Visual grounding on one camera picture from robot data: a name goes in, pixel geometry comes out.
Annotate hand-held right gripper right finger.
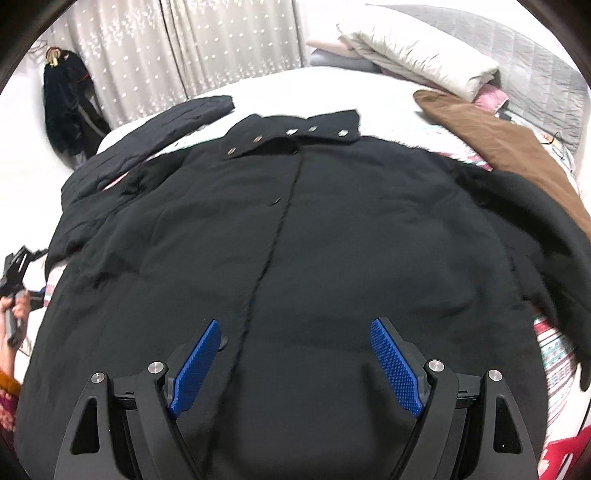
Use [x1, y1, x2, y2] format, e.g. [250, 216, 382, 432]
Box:
[369, 318, 541, 480]

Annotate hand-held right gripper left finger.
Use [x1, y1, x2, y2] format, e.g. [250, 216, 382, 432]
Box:
[53, 318, 222, 480]

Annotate large black coat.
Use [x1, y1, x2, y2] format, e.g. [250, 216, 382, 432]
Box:
[21, 109, 591, 480]

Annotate dark hanging clothes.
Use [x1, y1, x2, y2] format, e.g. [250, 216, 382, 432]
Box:
[42, 46, 112, 158]

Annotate striped patterned blanket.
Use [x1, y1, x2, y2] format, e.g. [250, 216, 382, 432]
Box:
[44, 115, 591, 480]

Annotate red plastic object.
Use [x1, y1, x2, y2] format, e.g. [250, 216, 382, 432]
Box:
[544, 434, 591, 480]

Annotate black quilted garment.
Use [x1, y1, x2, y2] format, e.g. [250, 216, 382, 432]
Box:
[95, 95, 235, 192]

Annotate brown garment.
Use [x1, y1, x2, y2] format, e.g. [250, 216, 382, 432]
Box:
[412, 90, 580, 232]

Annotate grey patterned curtain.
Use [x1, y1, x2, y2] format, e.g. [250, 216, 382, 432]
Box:
[46, 0, 305, 127]

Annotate pink patterned cloth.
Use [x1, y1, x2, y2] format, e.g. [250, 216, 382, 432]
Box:
[473, 83, 509, 116]

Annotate plain light bedsheet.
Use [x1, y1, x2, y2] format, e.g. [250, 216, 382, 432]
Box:
[97, 65, 462, 153]

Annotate grey pillow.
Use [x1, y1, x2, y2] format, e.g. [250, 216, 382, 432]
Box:
[308, 48, 384, 75]

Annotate white folded duvet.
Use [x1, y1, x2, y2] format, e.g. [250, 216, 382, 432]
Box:
[336, 6, 501, 101]

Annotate pink pillow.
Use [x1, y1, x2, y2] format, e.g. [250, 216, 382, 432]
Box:
[307, 37, 365, 58]

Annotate grey quilted headboard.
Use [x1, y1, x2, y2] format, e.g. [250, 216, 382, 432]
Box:
[369, 4, 589, 155]

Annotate black cable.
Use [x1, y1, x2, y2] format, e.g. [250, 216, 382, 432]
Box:
[542, 131, 573, 162]

